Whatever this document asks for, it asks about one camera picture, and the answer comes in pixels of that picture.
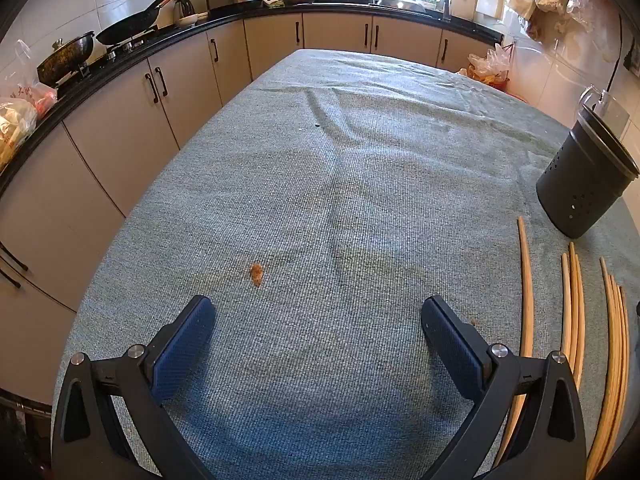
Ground plastic bag of orange food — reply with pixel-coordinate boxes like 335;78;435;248
466;44;512;92

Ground black wok with wooden handle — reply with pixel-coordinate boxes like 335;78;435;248
95;0;183;46

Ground dark lidded frying pan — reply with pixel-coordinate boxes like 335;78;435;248
36;31;96;87

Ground red-print plastic bag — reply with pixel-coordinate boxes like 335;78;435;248
0;40;58;117

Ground black power cable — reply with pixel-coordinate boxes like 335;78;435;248
606;14;627;97

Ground plastic bag of yellow food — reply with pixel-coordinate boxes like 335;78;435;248
0;100;39;171

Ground black kitchen countertop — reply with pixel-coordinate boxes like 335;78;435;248
0;0;506;196

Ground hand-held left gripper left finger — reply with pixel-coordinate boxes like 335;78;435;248
51;295;217;480

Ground dark grey utensil holder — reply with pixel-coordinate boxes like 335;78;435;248
536;106;640;239

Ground beige kitchen cabinets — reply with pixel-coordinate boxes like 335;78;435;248
0;12;496;406

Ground gas stove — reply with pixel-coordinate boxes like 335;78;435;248
55;27;163;97

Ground clear glass pitcher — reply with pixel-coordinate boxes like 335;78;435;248
575;85;631;137

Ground wooden chopstick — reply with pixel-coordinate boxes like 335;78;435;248
560;253;572;356
568;242;581;361
600;285;631;461
574;254;587;390
592;274;627;476
585;257;621;480
494;216;536;472

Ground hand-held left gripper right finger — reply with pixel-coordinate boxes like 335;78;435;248
421;295;587;480

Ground blue-green table cloth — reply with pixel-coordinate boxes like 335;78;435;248
50;49;640;480

